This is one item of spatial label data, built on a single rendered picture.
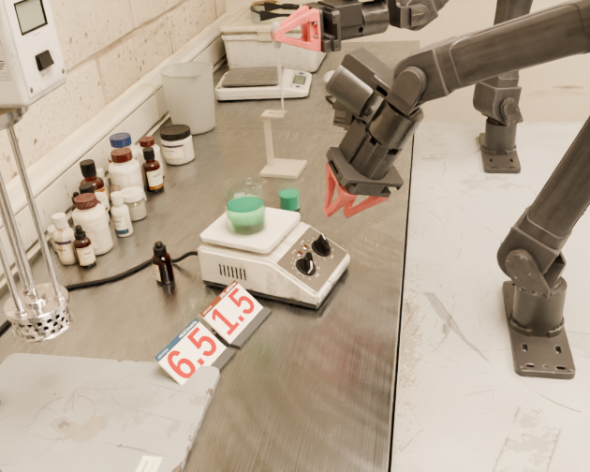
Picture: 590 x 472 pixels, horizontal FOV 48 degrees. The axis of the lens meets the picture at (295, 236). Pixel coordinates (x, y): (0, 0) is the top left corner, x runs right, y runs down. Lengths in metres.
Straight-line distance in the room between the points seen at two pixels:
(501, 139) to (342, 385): 0.75
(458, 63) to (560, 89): 1.72
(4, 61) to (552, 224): 0.61
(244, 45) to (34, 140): 0.94
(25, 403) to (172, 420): 0.19
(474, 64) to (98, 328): 0.62
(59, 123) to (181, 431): 0.78
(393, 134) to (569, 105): 1.71
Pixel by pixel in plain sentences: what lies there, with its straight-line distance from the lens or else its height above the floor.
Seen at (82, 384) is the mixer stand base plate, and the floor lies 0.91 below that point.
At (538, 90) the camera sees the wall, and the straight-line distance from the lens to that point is 2.51.
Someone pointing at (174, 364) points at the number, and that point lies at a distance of 0.87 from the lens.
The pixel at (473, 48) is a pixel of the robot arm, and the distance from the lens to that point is 0.81.
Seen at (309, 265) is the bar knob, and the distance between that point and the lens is 0.96.
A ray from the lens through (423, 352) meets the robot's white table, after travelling 0.90.
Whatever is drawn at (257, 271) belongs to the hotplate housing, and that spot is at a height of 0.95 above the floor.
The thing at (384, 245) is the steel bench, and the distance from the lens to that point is 1.12.
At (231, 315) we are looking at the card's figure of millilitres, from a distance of 0.95.
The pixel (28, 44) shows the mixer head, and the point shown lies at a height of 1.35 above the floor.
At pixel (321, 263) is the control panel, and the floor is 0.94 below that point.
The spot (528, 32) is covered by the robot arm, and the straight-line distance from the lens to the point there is 0.79.
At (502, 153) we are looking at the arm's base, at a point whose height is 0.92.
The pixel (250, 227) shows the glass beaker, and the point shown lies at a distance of 0.98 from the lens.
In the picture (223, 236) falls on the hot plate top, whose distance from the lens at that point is 1.00.
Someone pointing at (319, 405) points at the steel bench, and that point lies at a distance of 0.82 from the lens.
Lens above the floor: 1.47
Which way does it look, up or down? 29 degrees down
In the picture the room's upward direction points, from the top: 4 degrees counter-clockwise
